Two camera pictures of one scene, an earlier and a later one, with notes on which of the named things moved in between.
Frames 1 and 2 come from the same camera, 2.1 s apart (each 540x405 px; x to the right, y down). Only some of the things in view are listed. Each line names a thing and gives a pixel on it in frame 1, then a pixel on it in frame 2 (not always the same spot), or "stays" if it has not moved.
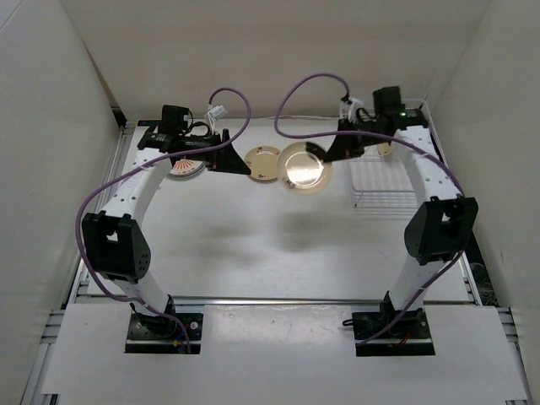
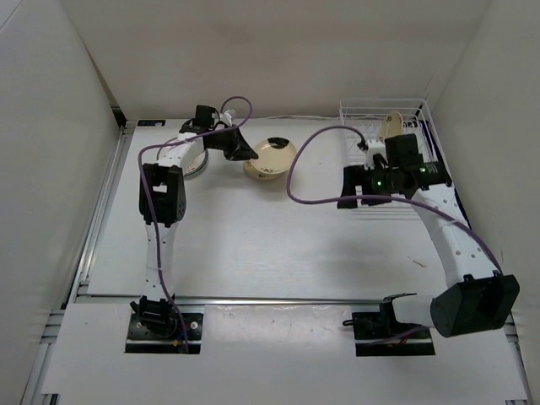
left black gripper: [228, 161] -> [239, 149]
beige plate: [301, 171] -> [274, 160]
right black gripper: [343, 147] -> [356, 175]
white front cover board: [283, 350] stays
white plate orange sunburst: [185, 167] stays
